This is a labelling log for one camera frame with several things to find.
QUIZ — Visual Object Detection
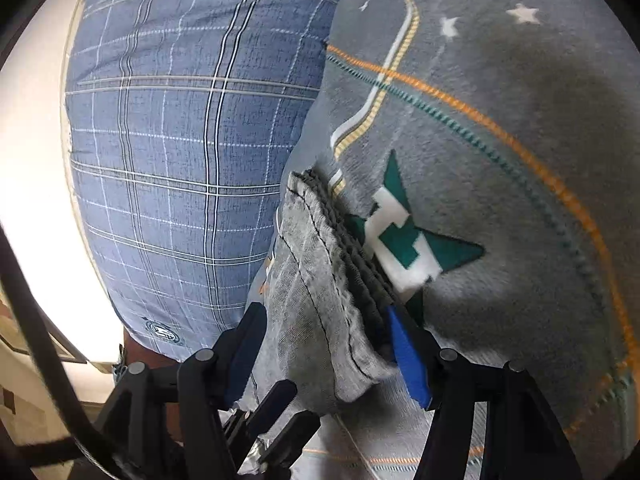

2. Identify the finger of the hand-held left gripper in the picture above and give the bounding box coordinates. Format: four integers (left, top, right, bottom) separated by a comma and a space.
256, 409, 322, 477
223, 380, 299, 443

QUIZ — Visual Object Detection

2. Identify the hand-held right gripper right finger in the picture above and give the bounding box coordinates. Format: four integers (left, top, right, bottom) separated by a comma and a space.
384, 305, 583, 480

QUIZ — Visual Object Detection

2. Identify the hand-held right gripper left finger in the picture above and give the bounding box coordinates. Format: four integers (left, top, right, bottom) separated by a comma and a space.
98, 302, 268, 480

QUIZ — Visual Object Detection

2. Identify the grey star print blanket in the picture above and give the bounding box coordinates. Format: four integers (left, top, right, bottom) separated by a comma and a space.
277, 0, 636, 480

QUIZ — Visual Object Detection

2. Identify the blue plaid bedsheet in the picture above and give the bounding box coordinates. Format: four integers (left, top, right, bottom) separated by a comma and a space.
62, 0, 363, 363

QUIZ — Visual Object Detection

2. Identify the dark picture frame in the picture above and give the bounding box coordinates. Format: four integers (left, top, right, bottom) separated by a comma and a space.
0, 305, 89, 364

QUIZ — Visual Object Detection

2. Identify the black cable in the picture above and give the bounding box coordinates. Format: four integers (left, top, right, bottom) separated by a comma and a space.
0, 232, 132, 480

